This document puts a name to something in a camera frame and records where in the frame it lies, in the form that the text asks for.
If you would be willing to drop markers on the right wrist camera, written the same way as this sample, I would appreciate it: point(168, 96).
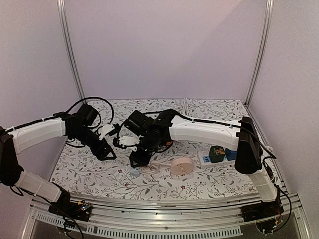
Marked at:
point(125, 142)

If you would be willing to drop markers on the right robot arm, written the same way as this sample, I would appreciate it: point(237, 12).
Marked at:
point(238, 135)

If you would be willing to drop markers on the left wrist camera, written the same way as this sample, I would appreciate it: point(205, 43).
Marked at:
point(108, 129)

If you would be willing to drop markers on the dark green cube socket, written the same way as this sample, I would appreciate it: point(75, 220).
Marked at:
point(216, 154)

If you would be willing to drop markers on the pink round power strip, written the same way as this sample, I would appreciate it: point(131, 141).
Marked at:
point(178, 167)

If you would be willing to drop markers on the light blue power strip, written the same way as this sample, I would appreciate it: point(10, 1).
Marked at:
point(134, 172)

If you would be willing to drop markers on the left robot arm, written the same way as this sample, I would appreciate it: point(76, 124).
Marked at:
point(78, 126)

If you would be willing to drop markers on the floral table mat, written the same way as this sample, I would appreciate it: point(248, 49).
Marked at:
point(78, 171)

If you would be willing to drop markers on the right aluminium frame post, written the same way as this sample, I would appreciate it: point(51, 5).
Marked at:
point(261, 51)

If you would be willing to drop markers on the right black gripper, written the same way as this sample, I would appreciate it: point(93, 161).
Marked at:
point(140, 156)

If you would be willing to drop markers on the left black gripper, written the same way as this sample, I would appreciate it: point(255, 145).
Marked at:
point(107, 148)

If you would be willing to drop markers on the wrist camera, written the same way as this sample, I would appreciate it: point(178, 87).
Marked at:
point(125, 142)
point(108, 129)

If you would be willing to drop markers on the front aluminium rail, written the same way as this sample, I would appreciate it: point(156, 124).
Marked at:
point(219, 218)

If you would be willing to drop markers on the aluminium frame post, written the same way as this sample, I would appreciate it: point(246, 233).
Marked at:
point(261, 51)
point(69, 48)

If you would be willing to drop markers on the white multicolour power strip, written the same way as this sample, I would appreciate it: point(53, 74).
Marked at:
point(205, 160)

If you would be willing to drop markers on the left aluminium frame post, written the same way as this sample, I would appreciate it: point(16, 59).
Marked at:
point(69, 48)

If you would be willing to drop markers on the blue cube socket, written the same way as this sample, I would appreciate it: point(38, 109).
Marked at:
point(230, 154)

